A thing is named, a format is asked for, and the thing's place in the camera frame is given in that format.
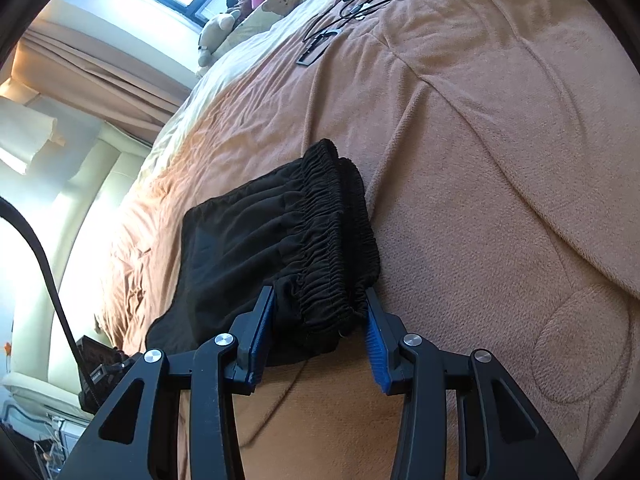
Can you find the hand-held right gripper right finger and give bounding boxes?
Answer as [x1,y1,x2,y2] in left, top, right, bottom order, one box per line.
[365,287,581,480]

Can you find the beige teddy bear plush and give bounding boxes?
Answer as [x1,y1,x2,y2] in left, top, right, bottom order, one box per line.
[197,10,241,68]

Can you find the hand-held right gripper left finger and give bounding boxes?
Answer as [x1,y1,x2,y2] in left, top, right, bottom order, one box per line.
[57,285,277,480]

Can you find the black pants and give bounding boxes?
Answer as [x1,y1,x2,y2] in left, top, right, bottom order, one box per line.
[145,139,382,361]

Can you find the orange blanket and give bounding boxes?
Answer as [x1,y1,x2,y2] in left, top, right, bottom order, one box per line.
[95,0,640,480]

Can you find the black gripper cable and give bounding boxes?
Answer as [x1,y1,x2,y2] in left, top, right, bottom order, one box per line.
[0,196,83,361]

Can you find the beige curtain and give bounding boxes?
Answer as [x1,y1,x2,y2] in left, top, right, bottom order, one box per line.
[15,25,196,141]

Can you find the cream duvet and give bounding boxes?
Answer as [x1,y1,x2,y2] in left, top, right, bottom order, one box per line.
[132,0,351,186]

